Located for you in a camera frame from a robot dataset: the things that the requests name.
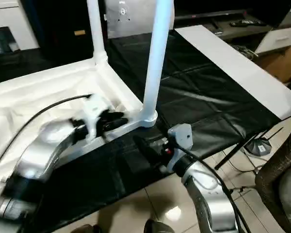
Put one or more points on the white plastic table top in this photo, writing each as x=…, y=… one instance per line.
x=39, y=97

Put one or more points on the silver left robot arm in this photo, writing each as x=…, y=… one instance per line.
x=39, y=160

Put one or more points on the black work mat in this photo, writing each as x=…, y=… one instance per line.
x=199, y=92

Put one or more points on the small yellow label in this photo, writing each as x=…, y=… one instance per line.
x=79, y=32

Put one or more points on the black wifi router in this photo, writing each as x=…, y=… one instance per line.
x=259, y=145

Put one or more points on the white cabinet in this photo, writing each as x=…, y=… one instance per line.
x=9, y=24

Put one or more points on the dark low tv stand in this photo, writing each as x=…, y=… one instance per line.
x=218, y=22

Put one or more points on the brown cardboard box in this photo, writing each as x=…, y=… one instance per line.
x=283, y=60

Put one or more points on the black remote control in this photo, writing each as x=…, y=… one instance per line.
x=246, y=22

